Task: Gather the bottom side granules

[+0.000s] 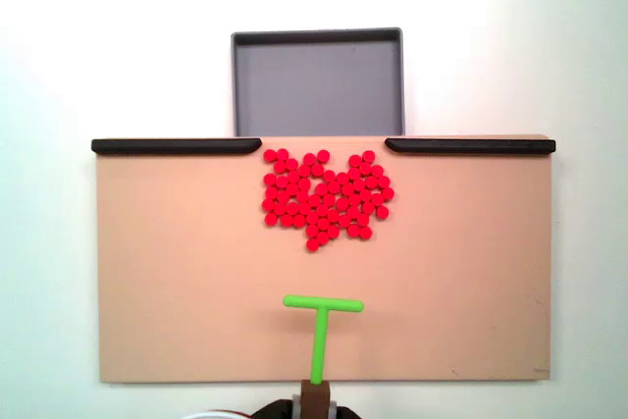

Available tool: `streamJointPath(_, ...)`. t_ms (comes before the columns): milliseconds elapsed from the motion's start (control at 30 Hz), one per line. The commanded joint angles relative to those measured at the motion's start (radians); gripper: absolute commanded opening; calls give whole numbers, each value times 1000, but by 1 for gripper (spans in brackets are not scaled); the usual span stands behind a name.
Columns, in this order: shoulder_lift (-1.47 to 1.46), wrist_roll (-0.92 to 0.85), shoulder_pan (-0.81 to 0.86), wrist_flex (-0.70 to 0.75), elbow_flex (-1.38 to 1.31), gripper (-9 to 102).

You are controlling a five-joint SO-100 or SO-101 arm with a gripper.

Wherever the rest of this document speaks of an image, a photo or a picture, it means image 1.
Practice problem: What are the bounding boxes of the beige flat board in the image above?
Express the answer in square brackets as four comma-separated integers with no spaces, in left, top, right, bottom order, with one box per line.
[91,133,552,385]

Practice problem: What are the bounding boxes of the black rail bar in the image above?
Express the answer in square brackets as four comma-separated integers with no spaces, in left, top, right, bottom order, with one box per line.
[385,136,556,155]
[90,137,263,156]

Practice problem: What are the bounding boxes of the red and white cable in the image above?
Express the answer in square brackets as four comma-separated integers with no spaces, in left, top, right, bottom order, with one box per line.
[179,407,254,419]

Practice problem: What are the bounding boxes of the grey plastic tray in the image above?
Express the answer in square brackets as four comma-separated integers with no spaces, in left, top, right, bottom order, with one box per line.
[230,26,407,138]

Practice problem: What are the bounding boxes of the green T pusher brown block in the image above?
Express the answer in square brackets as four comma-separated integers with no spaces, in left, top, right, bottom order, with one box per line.
[282,293,365,419]

